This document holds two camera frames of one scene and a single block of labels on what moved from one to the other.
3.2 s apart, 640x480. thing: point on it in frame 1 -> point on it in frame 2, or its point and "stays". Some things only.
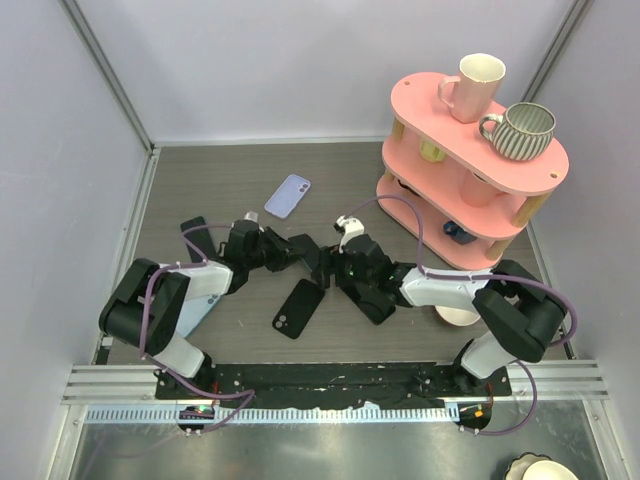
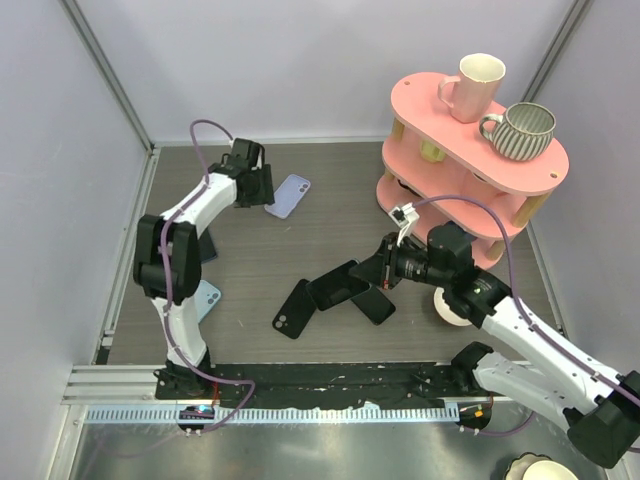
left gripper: (280, 247) -> (265, 196)
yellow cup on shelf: (431, 152) stays
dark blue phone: (200, 238) stays
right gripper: (329, 258) -> (382, 269)
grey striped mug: (524, 132) stays
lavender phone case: (287, 196) stays
